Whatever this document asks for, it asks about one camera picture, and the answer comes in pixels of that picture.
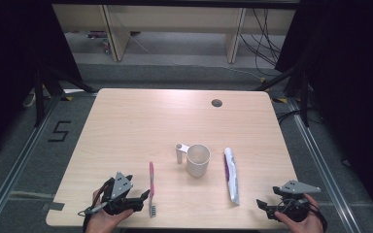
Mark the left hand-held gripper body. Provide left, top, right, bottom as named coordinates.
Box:
left=101, top=171, right=145, bottom=216

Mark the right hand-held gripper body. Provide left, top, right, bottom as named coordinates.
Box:
left=270, top=180, right=322, bottom=223

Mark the pink toothbrush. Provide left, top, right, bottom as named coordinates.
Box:
left=148, top=161, right=157, bottom=218

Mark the white and purple toothpaste tube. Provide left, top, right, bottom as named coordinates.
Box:
left=223, top=147, right=241, bottom=207

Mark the white cup with handle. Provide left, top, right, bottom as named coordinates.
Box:
left=175, top=143, right=212, bottom=179

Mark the person's right hand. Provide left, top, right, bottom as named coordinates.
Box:
left=274, top=193, right=324, bottom=233

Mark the person's left hand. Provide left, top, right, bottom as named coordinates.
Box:
left=85, top=188, right=134, bottom=233

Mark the black metal stand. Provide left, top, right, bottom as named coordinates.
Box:
left=33, top=62, right=97, bottom=128
left=254, top=62, right=311, bottom=128

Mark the dark curtain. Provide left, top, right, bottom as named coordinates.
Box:
left=0, top=0, right=83, bottom=163
left=274, top=0, right=373, bottom=224

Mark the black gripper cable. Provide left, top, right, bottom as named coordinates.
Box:
left=310, top=201, right=328, bottom=233

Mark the black cable with grey plug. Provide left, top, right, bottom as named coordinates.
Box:
left=77, top=178, right=115, bottom=233

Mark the metal floor rail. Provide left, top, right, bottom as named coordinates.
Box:
left=287, top=96, right=359, bottom=233
left=0, top=93, right=63, bottom=233

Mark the bundle of black cables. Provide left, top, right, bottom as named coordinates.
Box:
left=238, top=8, right=284, bottom=78

